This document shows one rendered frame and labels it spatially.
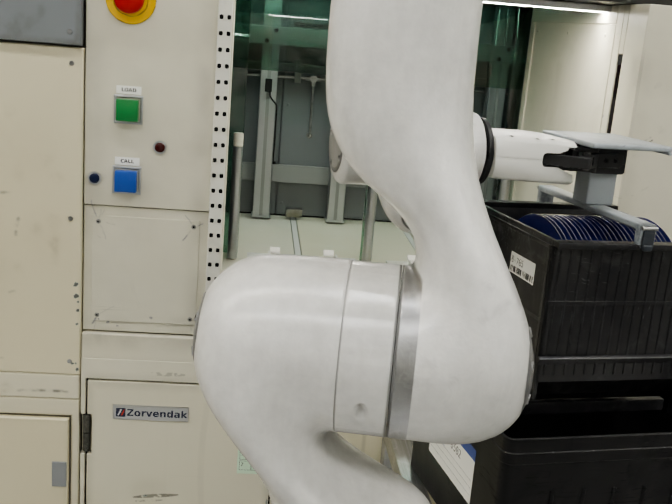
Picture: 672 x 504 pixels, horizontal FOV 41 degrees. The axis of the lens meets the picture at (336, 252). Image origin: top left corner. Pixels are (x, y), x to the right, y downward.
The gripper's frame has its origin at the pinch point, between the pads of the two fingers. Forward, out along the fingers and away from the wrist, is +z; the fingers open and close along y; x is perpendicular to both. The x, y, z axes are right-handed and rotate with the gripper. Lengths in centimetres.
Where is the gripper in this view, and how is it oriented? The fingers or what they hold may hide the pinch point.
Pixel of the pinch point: (598, 156)
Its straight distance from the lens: 108.9
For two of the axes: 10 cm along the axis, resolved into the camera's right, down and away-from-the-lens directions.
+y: 2.5, 2.5, -9.4
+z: 9.7, 0.1, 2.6
